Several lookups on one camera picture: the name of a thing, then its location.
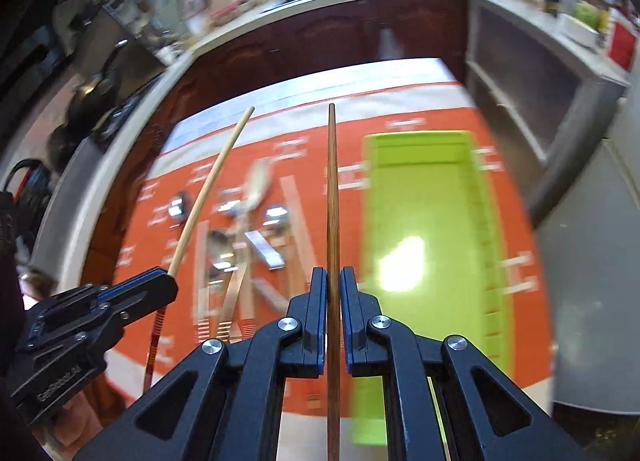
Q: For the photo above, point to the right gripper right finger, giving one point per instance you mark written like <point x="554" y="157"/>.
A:
<point x="444" y="399"/>

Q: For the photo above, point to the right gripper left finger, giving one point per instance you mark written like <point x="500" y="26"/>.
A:
<point x="224" y="402"/>

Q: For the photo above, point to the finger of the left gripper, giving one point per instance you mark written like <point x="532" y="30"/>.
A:
<point x="139" y="296"/>

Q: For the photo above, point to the dark brown wooden chopstick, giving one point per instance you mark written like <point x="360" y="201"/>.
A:
<point x="333" y="320"/>

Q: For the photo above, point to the large silver spoon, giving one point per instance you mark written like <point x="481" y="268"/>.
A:
<point x="257" y="184"/>

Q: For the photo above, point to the black red kettle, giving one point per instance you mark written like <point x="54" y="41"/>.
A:
<point x="31" y="197"/>

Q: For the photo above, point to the lime green utensil tray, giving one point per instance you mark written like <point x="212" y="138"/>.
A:
<point x="431" y="242"/>

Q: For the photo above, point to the orange H-pattern cloth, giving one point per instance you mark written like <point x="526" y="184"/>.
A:
<point x="231" y="286"/>

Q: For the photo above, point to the black wok on stove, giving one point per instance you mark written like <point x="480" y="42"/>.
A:
<point x="92" y="99"/>

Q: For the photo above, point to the red canister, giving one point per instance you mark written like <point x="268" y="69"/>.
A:
<point x="622" y="45"/>

